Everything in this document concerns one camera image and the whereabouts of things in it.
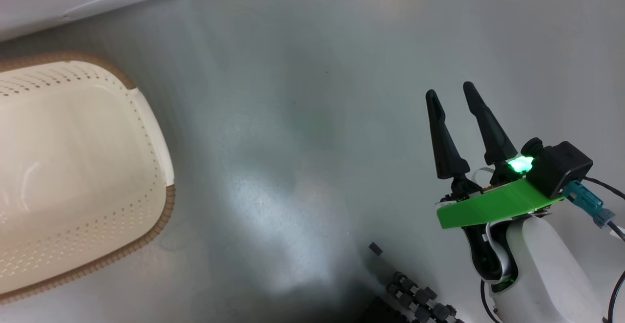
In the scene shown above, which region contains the teal connector with cable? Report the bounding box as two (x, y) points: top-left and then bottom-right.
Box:
(562, 176), (625, 240)

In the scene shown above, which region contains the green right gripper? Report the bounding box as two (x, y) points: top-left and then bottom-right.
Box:
(425, 81), (564, 230)

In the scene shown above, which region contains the cream perforated laundry basket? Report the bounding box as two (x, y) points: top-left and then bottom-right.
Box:
(0, 52), (176, 305)

